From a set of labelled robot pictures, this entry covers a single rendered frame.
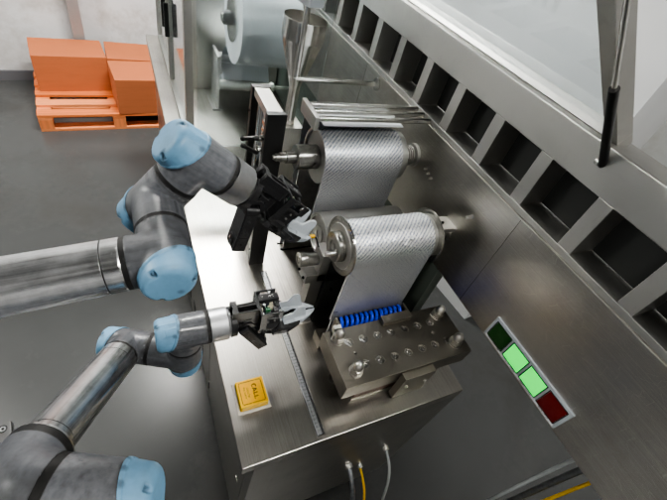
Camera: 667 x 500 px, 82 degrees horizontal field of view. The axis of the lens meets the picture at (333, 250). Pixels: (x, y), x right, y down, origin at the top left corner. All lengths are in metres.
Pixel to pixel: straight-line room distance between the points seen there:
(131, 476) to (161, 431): 1.36
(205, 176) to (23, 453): 0.45
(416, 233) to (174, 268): 0.62
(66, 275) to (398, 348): 0.79
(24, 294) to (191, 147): 0.27
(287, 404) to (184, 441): 0.97
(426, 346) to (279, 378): 0.41
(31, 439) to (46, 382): 1.49
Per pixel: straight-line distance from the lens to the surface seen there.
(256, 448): 1.03
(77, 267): 0.57
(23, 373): 2.27
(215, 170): 0.62
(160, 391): 2.08
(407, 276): 1.06
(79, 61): 3.85
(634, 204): 0.84
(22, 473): 0.68
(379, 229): 0.92
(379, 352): 1.05
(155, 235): 0.57
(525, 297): 0.97
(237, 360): 1.11
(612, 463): 1.00
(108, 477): 0.65
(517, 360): 1.03
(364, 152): 1.04
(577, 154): 0.88
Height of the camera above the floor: 1.88
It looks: 44 degrees down
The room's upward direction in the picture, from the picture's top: 19 degrees clockwise
